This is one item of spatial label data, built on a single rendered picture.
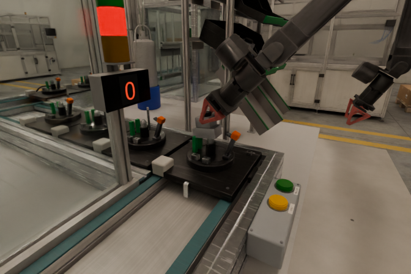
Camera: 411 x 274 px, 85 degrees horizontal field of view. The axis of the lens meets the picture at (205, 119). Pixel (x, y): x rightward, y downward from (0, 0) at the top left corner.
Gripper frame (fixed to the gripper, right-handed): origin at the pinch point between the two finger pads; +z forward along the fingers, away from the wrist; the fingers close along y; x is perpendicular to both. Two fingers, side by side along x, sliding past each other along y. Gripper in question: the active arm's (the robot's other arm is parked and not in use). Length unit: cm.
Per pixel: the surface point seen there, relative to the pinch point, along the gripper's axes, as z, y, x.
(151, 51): 39, -59, -62
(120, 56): -7.0, 20.1, -17.9
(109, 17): -11.7, 21.0, -23.1
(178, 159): 14.1, 4.3, 3.5
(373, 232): -12.5, -5.8, 48.0
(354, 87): -5, -404, 83
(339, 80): 4, -403, 57
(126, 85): -3.0, 19.6, -13.6
